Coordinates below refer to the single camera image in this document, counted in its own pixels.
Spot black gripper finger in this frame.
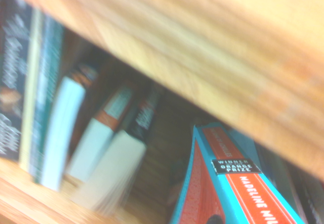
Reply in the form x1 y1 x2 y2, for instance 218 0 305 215
206 214 225 224

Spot teal Song of Achilles book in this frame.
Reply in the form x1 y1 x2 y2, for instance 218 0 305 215
169 122 308 224

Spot green spine book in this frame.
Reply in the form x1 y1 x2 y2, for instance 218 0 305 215
28 16 65 184

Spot cream spine book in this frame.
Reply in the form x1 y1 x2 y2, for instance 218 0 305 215
19 8 44 171

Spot black book with white script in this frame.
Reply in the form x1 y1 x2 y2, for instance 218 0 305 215
0 0 35 162

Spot row of upright books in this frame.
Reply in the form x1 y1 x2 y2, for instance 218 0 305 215
72 88 161 211

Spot paperback with orange spine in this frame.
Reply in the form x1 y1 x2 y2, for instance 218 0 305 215
67 81 136 183

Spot paperback with white pages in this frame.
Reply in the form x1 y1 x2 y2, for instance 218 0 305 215
40 62 99 192

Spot orange wooden bookshelf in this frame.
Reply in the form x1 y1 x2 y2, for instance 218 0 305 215
0 0 324 224

